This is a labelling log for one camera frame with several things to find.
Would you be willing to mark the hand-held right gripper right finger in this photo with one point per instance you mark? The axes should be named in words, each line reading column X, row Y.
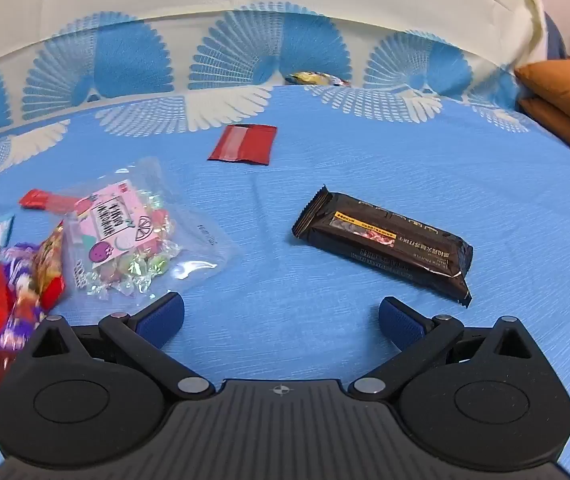
column 397, row 320

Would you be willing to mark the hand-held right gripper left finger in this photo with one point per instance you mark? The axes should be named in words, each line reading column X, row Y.
column 162, row 317

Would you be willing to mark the black snack bar packet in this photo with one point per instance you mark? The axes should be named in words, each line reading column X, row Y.
column 390, row 245

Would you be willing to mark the clear candy bag pink label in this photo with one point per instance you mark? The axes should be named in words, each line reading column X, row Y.
column 120, row 225

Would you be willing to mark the red yellow snack packet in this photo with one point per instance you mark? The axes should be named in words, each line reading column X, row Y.
column 50, row 265

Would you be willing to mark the purple candy wrapper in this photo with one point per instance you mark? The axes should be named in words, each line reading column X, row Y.
column 17, row 320

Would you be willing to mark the red stick snack packet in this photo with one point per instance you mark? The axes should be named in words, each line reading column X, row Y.
column 37, row 199

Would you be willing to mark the blue fan-print bedsheet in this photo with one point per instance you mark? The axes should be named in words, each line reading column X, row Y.
column 315, row 170

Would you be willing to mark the blue sofa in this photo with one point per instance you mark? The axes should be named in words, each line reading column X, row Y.
column 557, row 40

